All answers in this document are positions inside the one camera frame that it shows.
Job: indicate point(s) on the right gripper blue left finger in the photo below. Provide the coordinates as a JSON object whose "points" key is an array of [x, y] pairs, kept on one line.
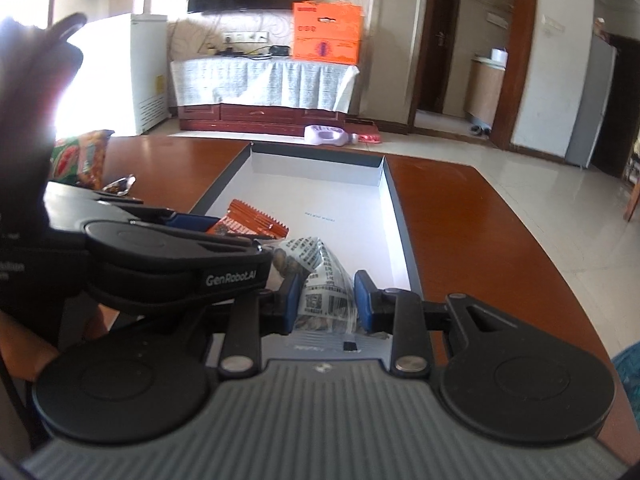
{"points": [[286, 301]]}

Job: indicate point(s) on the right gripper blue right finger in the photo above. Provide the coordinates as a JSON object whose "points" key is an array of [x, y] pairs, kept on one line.
{"points": [[375, 310]]}

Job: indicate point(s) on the clear printed snack packet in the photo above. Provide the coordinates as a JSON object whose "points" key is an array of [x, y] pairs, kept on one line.
{"points": [[326, 303]]}

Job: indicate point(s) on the brown foil candy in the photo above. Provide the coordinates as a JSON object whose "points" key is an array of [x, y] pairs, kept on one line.
{"points": [[121, 186]]}

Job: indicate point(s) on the orange square snack packet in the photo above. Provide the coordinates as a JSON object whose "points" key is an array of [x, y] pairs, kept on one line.
{"points": [[243, 219]]}

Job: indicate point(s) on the green shrimp chips bag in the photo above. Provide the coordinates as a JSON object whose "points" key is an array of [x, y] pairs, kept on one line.
{"points": [[79, 160]]}

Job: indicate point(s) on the person's left hand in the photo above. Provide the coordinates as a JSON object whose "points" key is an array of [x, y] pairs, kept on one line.
{"points": [[37, 65]]}

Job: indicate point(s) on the grey shallow cardboard box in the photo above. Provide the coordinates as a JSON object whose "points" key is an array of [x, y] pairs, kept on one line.
{"points": [[347, 200]]}

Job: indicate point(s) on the purple detergent bottle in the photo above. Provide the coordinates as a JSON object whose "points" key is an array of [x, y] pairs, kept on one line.
{"points": [[328, 135]]}

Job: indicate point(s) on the white chest freezer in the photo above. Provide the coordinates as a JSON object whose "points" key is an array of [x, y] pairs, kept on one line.
{"points": [[122, 82]]}

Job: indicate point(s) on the red wooden tv cabinet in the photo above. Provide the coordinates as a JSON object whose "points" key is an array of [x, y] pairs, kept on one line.
{"points": [[284, 121]]}

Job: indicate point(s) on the white patterned cabinet cloth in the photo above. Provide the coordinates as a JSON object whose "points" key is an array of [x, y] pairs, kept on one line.
{"points": [[281, 82]]}

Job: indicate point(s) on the pair of slippers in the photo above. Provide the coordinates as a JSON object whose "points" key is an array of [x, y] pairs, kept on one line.
{"points": [[480, 130]]}

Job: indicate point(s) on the black router box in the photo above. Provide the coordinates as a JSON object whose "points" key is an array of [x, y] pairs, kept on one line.
{"points": [[277, 51]]}

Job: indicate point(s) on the wooden kitchen cabinet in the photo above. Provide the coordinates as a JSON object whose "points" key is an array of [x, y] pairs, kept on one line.
{"points": [[483, 91]]}

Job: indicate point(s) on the orange gift box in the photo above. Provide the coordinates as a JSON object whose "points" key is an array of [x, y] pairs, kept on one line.
{"points": [[327, 32]]}

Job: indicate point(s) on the silver refrigerator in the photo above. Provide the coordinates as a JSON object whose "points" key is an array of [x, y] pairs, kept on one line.
{"points": [[591, 110]]}

